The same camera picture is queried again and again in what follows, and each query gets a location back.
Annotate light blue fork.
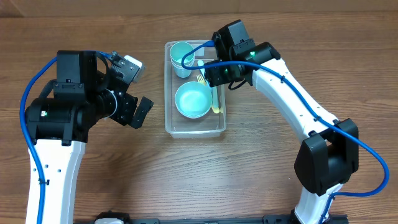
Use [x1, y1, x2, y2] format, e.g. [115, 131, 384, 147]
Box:
[212, 87, 220, 113]
[197, 60, 205, 77]

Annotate yellow plastic fork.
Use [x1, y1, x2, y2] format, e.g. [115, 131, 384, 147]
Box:
[196, 73, 221, 114]

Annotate light blue bowl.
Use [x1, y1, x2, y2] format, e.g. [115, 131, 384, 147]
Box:
[175, 82, 212, 119]

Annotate blue cup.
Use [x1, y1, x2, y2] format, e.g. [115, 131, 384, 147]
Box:
[174, 67, 192, 78]

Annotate white cup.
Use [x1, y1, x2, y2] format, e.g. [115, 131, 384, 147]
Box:
[171, 61, 184, 69]

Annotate teal cup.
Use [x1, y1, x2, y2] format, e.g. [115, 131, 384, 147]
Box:
[170, 42, 194, 65]

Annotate white plastic spoon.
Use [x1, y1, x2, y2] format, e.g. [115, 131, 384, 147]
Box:
[219, 95, 224, 114]

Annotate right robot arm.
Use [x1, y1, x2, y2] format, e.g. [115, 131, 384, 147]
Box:
[205, 20, 359, 223]

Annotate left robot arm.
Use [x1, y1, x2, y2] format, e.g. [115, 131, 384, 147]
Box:
[19, 50, 153, 223]

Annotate clear plastic container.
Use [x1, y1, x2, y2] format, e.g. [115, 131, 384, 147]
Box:
[164, 40, 226, 138]

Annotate right blue cable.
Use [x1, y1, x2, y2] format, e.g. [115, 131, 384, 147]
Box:
[180, 40, 391, 224]

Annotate blue cable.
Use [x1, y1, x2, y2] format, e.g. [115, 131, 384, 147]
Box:
[19, 51, 111, 224]
[180, 40, 391, 224]

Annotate left blue cable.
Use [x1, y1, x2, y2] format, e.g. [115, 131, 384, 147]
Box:
[19, 51, 111, 224]

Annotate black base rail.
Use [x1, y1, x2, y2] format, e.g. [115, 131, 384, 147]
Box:
[93, 211, 349, 224]

